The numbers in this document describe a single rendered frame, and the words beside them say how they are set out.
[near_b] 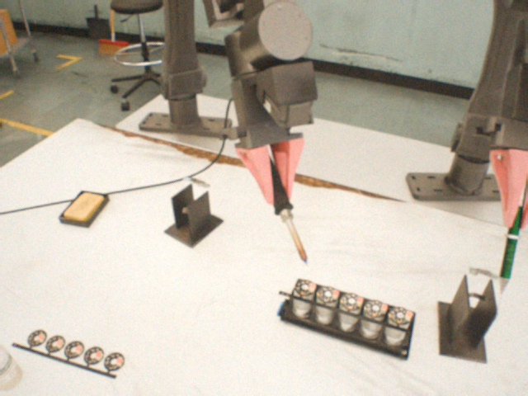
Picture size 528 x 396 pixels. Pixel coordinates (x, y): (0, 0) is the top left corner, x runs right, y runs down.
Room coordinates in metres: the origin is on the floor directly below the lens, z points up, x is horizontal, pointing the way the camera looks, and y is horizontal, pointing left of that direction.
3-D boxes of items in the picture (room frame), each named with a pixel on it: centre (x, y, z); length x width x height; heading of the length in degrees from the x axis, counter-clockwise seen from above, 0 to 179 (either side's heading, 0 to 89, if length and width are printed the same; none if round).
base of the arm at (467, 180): (0.59, -0.36, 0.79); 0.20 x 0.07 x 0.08; 89
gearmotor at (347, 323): (0.30, -0.10, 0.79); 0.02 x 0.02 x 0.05
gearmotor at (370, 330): (0.29, -0.13, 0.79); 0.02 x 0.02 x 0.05
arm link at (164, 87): (0.81, 0.17, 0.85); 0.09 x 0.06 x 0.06; 115
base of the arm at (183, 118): (0.82, 0.17, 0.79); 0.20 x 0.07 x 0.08; 79
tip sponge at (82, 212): (0.53, 0.30, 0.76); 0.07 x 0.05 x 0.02; 168
